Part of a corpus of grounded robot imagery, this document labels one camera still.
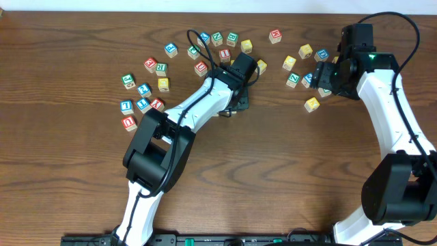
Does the yellow W block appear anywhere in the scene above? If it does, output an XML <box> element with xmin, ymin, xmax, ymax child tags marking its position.
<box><xmin>298</xmin><ymin>44</ymin><xmax>313</xmax><ymax>59</ymax></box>

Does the blue 2 block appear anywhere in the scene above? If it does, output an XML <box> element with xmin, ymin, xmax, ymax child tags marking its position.
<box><xmin>137</xmin><ymin>83</ymin><xmax>152</xmax><ymax>98</ymax></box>

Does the red u block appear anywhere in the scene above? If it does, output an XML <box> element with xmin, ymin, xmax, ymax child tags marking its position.
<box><xmin>122</xmin><ymin>116</ymin><xmax>137</xmax><ymax>132</ymax></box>
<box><xmin>194</xmin><ymin>61</ymin><xmax>208</xmax><ymax>77</ymax></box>

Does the green B block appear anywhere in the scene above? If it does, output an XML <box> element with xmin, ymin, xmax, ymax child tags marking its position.
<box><xmin>226</xmin><ymin>32</ymin><xmax>239</xmax><ymax>47</ymax></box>

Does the blue X block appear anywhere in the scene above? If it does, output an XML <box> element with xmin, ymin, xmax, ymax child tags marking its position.
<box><xmin>197</xmin><ymin>32</ymin><xmax>210</xmax><ymax>48</ymax></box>

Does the red E block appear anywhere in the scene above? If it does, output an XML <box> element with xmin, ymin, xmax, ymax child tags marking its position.
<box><xmin>143</xmin><ymin>57</ymin><xmax>158</xmax><ymax>73</ymax></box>

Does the blue L block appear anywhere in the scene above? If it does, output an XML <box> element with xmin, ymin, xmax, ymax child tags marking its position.
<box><xmin>120</xmin><ymin>100</ymin><xmax>134</xmax><ymax>115</ymax></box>

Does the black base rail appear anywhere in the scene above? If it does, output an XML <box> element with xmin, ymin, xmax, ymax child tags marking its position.
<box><xmin>61</xmin><ymin>233</ymin><xmax>404</xmax><ymax>246</ymax></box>

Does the yellow block near 2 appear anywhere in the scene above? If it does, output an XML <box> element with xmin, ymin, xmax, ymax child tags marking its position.
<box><xmin>158</xmin><ymin>77</ymin><xmax>169</xmax><ymax>92</ymax></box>

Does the green 7 block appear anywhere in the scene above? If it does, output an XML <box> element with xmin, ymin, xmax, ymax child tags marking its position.
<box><xmin>318</xmin><ymin>87</ymin><xmax>332</xmax><ymax>98</ymax></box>

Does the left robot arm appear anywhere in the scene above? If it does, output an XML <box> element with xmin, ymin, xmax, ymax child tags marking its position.
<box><xmin>111</xmin><ymin>53</ymin><xmax>257</xmax><ymax>245</ymax></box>

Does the green Z block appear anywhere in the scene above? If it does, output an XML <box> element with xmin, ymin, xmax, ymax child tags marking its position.
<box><xmin>286</xmin><ymin>72</ymin><xmax>301</xmax><ymax>88</ymax></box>

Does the green J block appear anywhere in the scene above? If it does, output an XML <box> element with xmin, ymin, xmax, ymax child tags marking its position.
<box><xmin>122</xmin><ymin>74</ymin><xmax>136</xmax><ymax>90</ymax></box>

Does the red Y block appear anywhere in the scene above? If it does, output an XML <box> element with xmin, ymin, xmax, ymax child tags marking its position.
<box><xmin>150</xmin><ymin>98</ymin><xmax>165</xmax><ymax>112</ymax></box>

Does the yellow O block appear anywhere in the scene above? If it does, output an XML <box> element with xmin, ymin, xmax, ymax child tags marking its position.
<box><xmin>257</xmin><ymin>59</ymin><xmax>267</xmax><ymax>74</ymax></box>

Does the red U block centre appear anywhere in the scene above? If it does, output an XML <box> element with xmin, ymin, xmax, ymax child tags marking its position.
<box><xmin>194</xmin><ymin>61</ymin><xmax>208</xmax><ymax>77</ymax></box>

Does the blue D block upper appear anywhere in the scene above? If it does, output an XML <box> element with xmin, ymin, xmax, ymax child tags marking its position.
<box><xmin>314</xmin><ymin>49</ymin><xmax>329</xmax><ymax>62</ymax></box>

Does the yellow K block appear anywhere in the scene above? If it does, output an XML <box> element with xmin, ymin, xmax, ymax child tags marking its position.
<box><xmin>304</xmin><ymin>97</ymin><xmax>320</xmax><ymax>113</ymax></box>

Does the red I block left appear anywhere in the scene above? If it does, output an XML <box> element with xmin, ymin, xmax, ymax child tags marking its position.
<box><xmin>219</xmin><ymin>49</ymin><xmax>231</xmax><ymax>63</ymax></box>

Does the blue 5 block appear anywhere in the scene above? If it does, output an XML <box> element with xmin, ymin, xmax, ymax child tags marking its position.
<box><xmin>301</xmin><ymin>72</ymin><xmax>313</xmax><ymax>88</ymax></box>

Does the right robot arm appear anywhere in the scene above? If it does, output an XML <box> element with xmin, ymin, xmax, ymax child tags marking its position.
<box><xmin>311</xmin><ymin>23</ymin><xmax>436</xmax><ymax>245</ymax></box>

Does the green F block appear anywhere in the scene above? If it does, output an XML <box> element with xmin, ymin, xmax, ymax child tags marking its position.
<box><xmin>187</xmin><ymin>45</ymin><xmax>200</xmax><ymax>60</ymax></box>

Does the green N block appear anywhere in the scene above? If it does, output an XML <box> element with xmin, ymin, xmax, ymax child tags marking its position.
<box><xmin>211</xmin><ymin>32</ymin><xmax>223</xmax><ymax>46</ymax></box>

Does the yellow block near Z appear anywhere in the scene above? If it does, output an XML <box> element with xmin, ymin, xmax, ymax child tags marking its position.
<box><xmin>282</xmin><ymin>55</ymin><xmax>296</xmax><ymax>71</ymax></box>

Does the blue T block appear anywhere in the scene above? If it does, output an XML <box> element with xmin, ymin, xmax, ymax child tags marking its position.
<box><xmin>136</xmin><ymin>98</ymin><xmax>152</xmax><ymax>113</ymax></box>

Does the yellow C block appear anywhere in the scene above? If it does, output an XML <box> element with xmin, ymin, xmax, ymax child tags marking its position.
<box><xmin>240</xmin><ymin>40</ymin><xmax>253</xmax><ymax>54</ymax></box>

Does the red M block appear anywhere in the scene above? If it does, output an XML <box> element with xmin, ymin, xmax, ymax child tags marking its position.
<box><xmin>269</xmin><ymin>29</ymin><xmax>283</xmax><ymax>44</ymax></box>

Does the green R block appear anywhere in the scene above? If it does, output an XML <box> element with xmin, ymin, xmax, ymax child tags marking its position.
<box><xmin>156</xmin><ymin>63</ymin><xmax>168</xmax><ymax>77</ymax></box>

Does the blue P block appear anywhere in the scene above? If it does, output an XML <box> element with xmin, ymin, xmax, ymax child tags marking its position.
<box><xmin>165</xmin><ymin>43</ymin><xmax>178</xmax><ymax>58</ymax></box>

